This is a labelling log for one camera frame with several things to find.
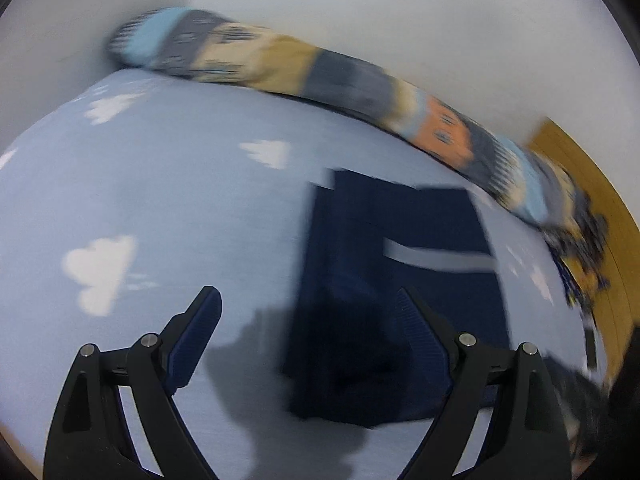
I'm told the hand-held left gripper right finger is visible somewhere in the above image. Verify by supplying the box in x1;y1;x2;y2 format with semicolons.
395;287;572;480

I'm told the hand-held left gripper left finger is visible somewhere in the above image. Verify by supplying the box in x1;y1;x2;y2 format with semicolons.
44;286;222;480

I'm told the navy blue garment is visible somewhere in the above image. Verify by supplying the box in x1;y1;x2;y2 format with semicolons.
282;167;511;428

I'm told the light blue bed sheet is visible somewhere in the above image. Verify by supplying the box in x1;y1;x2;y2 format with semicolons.
0;67;596;480

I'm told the patterned multicolour blanket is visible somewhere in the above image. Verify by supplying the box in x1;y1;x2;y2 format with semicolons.
105;7;611;306

